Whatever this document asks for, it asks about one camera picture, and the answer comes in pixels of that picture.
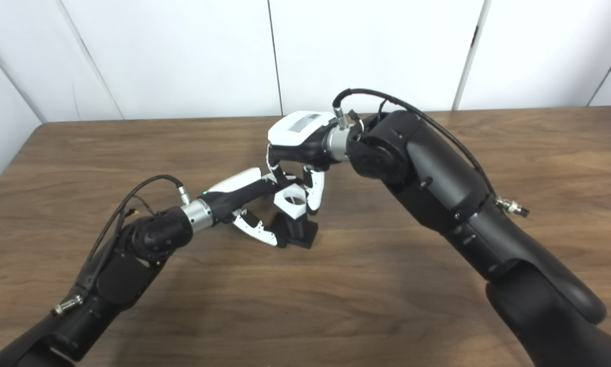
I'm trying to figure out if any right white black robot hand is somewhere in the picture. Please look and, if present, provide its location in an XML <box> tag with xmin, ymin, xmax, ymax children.
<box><xmin>266</xmin><ymin>111</ymin><xmax>337</xmax><ymax>216</ymax></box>

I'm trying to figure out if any white square piece with hole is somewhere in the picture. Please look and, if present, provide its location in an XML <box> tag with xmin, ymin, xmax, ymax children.
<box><xmin>274</xmin><ymin>183</ymin><xmax>308</xmax><ymax>217</ymax></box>

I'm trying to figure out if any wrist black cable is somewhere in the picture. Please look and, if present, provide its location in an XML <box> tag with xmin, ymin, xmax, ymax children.
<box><xmin>333</xmin><ymin>88</ymin><xmax>530</xmax><ymax>218</ymax></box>
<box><xmin>53</xmin><ymin>175</ymin><xmax>191</xmax><ymax>316</ymax></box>

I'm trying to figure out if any black peg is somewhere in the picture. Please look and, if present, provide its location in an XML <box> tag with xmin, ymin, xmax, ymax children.
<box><xmin>270</xmin><ymin>212</ymin><xmax>319</xmax><ymax>249</ymax></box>

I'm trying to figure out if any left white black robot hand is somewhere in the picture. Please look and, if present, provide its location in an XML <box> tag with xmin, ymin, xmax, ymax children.
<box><xmin>203</xmin><ymin>167</ymin><xmax>306</xmax><ymax>247</ymax></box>

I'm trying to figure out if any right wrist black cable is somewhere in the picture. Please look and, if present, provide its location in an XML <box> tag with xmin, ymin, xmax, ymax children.
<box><xmin>333</xmin><ymin>88</ymin><xmax>530</xmax><ymax>218</ymax></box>

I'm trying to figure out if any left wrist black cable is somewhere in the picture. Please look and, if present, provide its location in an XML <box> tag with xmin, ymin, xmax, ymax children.
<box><xmin>53</xmin><ymin>175</ymin><xmax>191</xmax><ymax>316</ymax></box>

